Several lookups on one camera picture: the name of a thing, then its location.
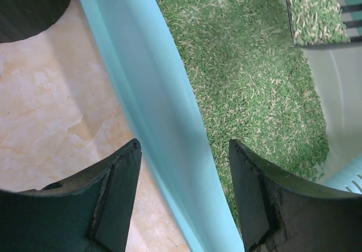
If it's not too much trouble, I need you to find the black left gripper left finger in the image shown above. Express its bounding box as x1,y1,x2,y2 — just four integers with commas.
1,139,142,251

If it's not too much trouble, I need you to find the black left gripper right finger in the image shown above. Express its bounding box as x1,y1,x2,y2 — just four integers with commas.
229,139,361,251

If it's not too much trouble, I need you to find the teal plastic litter box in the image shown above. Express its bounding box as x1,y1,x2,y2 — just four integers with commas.
80,0,361,251

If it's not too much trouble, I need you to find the black litter scoop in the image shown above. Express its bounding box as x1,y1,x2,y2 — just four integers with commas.
286,0,361,47

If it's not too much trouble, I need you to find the green cat litter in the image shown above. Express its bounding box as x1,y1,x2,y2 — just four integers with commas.
156,0,329,215

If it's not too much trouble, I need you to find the black trash bin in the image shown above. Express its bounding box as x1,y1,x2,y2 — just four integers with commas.
1,0,71,43

